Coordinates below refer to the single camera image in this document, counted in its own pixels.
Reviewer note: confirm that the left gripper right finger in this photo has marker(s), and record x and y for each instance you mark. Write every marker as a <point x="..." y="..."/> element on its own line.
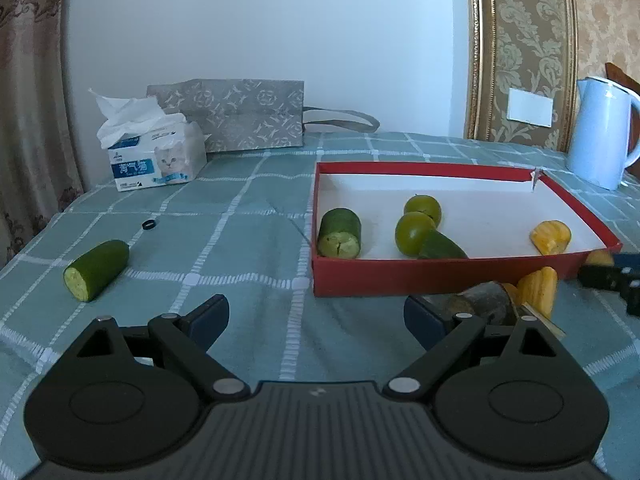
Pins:
<point x="511" y="394"/>

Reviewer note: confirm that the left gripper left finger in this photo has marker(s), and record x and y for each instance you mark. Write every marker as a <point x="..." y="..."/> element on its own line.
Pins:
<point x="121" y="397"/>

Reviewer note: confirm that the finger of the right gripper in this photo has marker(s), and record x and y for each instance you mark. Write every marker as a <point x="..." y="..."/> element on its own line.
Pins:
<point x="627" y="260"/>
<point x="625" y="281"/>

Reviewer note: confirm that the yellow fruit piece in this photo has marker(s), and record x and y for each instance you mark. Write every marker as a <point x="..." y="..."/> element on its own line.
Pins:
<point x="551" y="237"/>

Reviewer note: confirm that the round green lime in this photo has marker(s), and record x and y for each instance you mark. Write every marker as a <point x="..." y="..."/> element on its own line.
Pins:
<point x="411" y="231"/>
<point x="425" y="204"/>

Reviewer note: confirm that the short cut cucumber piece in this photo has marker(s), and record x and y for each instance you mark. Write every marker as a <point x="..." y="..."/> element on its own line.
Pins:
<point x="339" y="234"/>

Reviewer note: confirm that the small round brown fruit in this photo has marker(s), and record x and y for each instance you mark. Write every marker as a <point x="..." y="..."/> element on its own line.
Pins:
<point x="599" y="258"/>

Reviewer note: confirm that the yellow fruit piece outside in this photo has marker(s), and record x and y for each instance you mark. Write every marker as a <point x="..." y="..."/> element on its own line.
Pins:
<point x="538" y="290"/>

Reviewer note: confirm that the light blue electric kettle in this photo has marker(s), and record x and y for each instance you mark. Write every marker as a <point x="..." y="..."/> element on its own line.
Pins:
<point x="599" y="145"/>

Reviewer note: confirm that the cucumber piece on cloth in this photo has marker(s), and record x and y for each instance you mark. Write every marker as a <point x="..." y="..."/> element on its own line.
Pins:
<point x="91" y="273"/>

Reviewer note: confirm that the red shallow cardboard box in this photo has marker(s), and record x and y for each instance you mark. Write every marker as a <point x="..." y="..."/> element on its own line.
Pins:
<point x="487" y="211"/>

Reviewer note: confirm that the green mango wedge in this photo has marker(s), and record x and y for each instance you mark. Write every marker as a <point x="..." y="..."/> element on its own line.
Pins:
<point x="437" y="246"/>

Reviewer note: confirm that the patterned beige curtain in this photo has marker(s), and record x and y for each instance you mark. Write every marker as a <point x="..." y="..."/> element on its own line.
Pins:
<point x="39" y="172"/>

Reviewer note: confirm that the cat print tissue box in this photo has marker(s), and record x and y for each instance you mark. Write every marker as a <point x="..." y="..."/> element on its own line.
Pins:
<point x="147" y="147"/>

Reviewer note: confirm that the grey patterned gift bag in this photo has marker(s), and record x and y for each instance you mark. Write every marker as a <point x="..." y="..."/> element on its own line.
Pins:
<point x="238" y="115"/>

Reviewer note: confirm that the white wall switch plate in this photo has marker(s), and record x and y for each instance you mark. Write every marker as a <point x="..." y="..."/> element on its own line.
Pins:
<point x="529" y="108"/>

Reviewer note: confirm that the gold framed wall panel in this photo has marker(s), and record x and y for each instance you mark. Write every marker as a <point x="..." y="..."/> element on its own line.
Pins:
<point x="543" y="47"/>

